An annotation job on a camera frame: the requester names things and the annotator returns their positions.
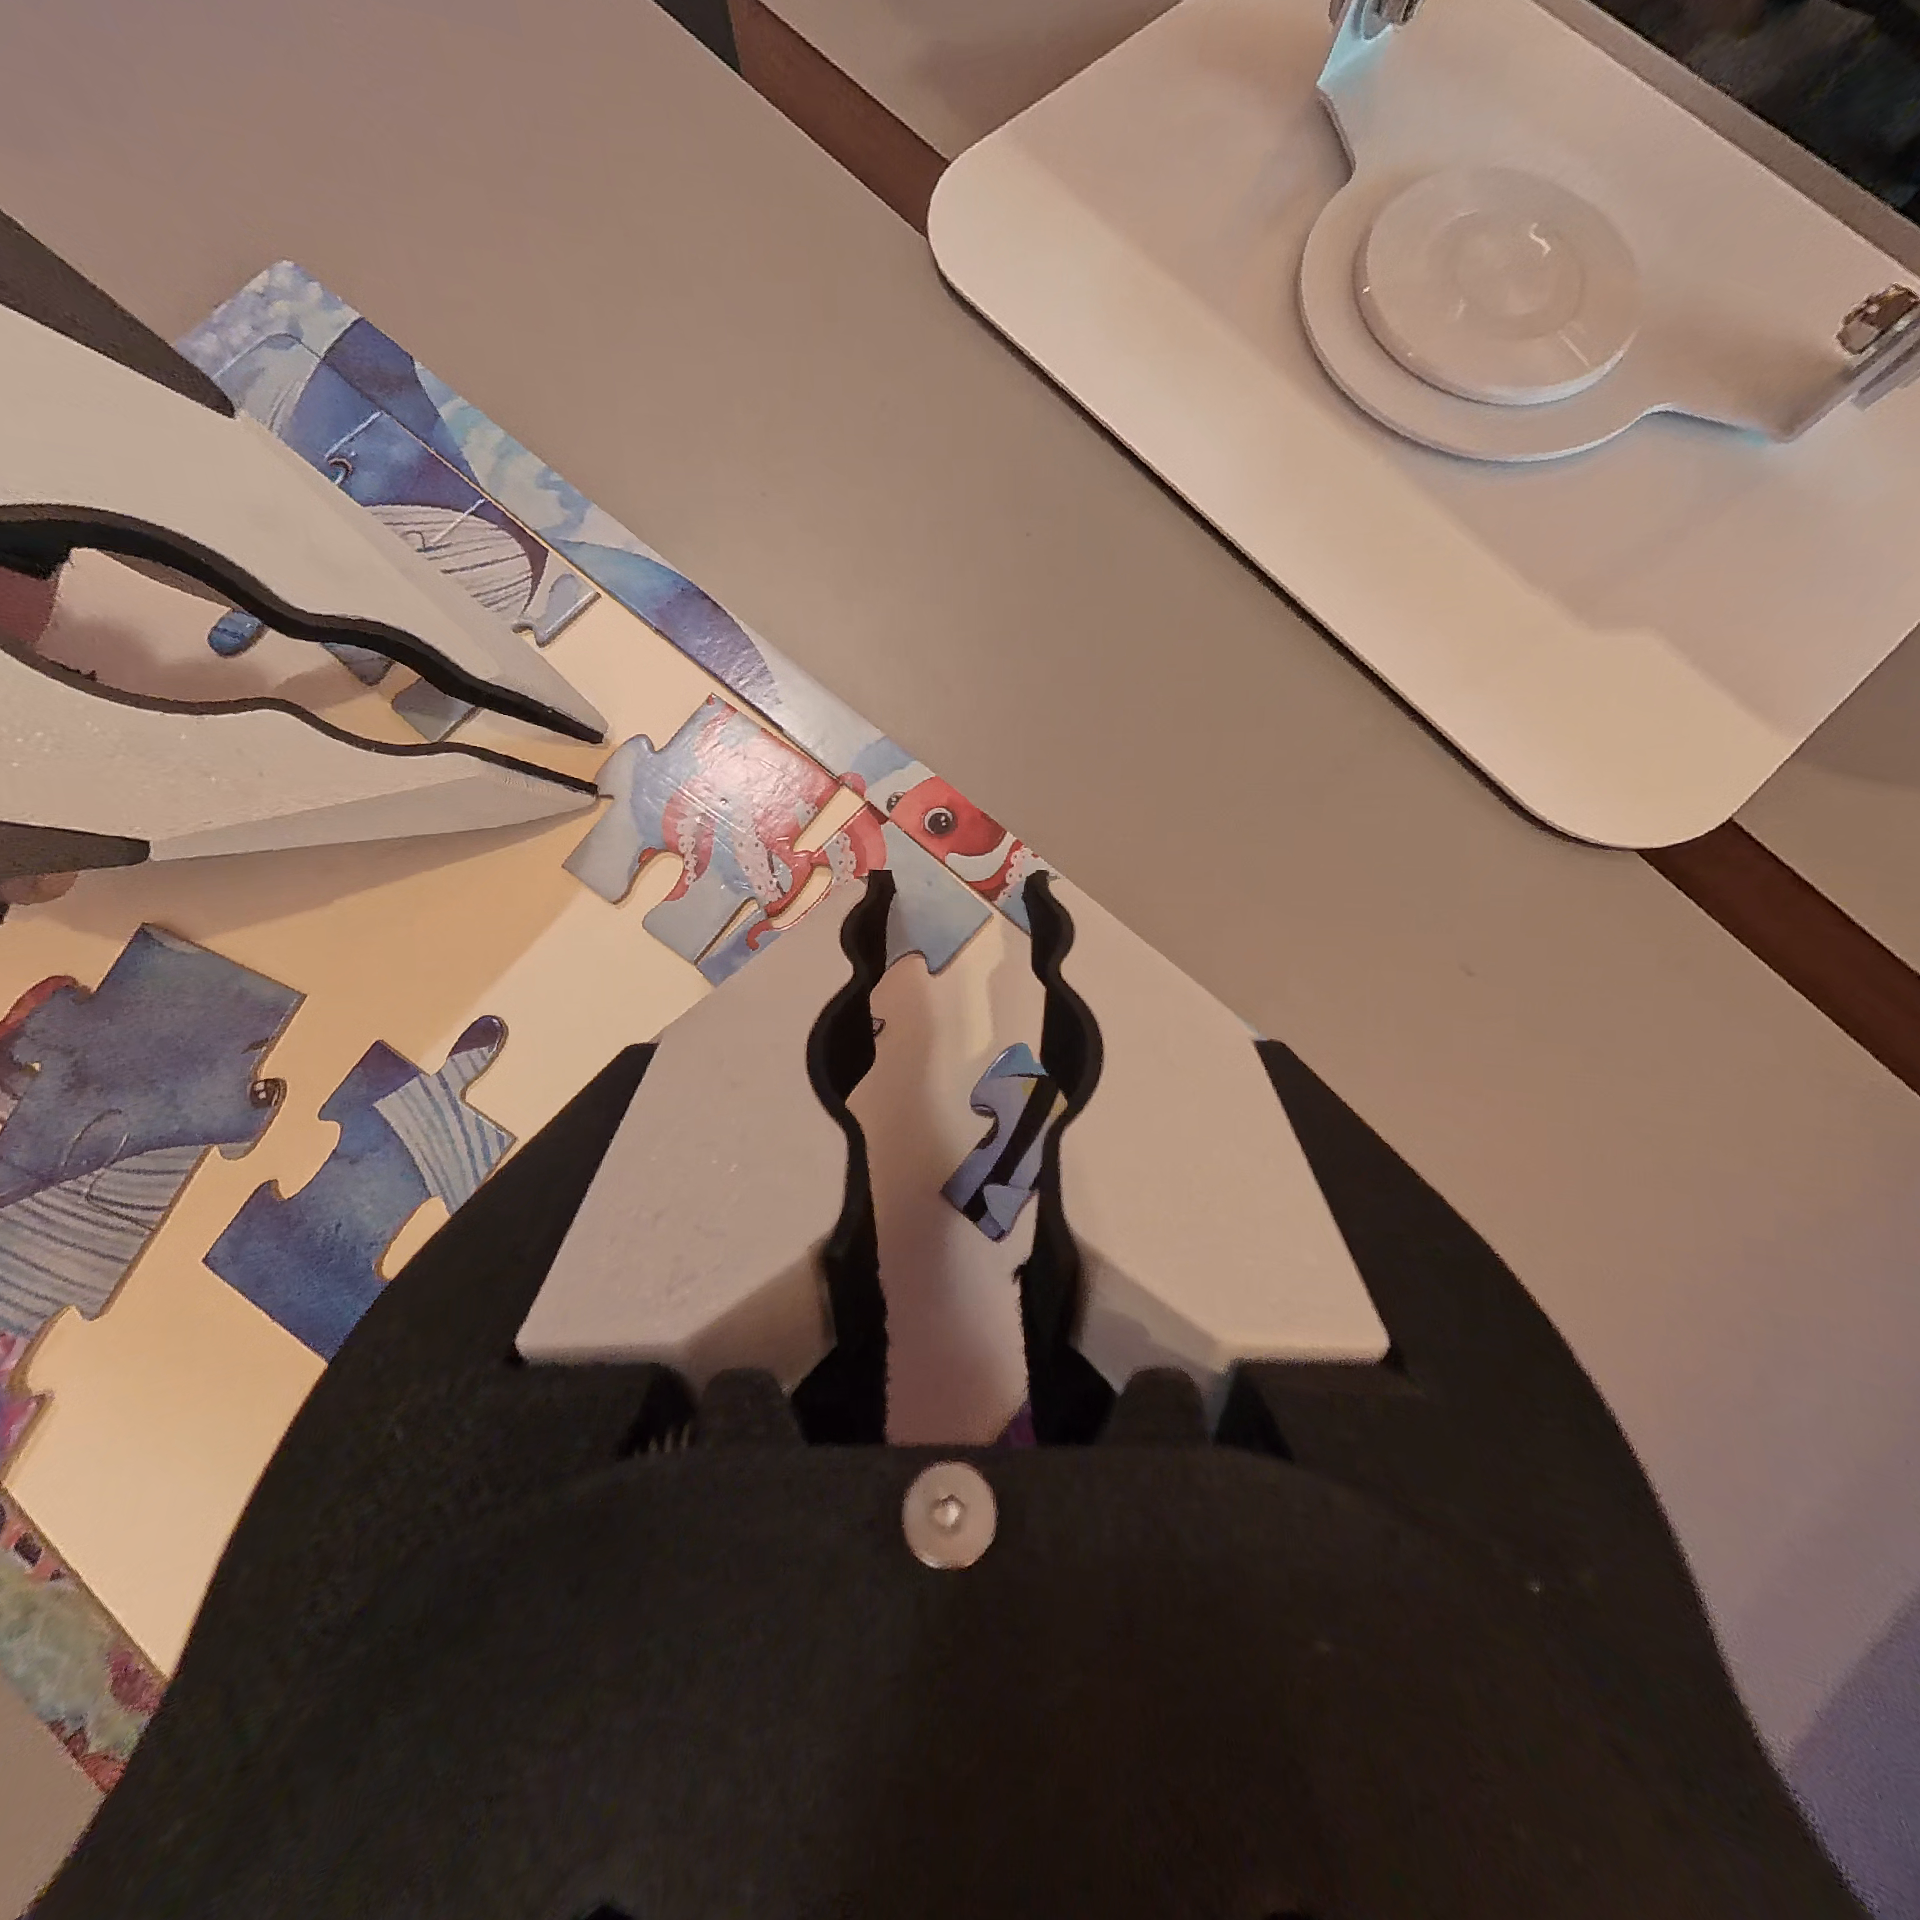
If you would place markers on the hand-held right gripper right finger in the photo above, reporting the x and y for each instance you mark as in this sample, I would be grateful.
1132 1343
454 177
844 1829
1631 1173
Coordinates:
1215 1201

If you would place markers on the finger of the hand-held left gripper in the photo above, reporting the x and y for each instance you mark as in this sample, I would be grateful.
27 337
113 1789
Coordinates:
179 435
225 779

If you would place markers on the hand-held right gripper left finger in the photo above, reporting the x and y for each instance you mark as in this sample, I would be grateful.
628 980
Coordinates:
675 1201

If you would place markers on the sea print jigsaw puzzle board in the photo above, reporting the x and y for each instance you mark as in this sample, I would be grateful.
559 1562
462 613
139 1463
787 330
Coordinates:
420 916

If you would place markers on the dark blue whale eye piece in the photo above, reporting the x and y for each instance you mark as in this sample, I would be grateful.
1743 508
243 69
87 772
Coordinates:
149 1050

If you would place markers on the red octopus head puzzle piece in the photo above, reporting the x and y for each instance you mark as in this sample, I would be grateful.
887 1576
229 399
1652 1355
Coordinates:
704 841

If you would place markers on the pale blue octopus arm piece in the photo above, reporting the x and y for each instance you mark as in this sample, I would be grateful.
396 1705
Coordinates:
936 923

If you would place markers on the striped whale belly puzzle piece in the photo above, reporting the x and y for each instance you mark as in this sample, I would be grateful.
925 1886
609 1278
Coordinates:
90 1245

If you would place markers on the striped fish puzzle piece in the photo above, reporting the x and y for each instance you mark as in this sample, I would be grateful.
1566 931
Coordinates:
998 1156

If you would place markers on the joined blue whale puzzle pieces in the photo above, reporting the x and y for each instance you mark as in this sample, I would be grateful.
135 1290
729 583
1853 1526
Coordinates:
480 579

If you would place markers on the dark blue striped puzzle piece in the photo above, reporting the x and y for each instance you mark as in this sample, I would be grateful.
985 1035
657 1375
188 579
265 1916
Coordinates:
346 1201

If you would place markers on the round clear disc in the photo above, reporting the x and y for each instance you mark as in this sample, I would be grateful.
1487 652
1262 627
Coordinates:
1500 286

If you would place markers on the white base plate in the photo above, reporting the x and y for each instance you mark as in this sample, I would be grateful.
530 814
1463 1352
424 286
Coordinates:
1200 374

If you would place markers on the grey metal bracket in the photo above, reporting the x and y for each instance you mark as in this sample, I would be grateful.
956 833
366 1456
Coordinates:
1740 401

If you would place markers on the metal bracket bolt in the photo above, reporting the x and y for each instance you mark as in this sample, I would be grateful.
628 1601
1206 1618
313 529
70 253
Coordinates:
1374 13
1873 325

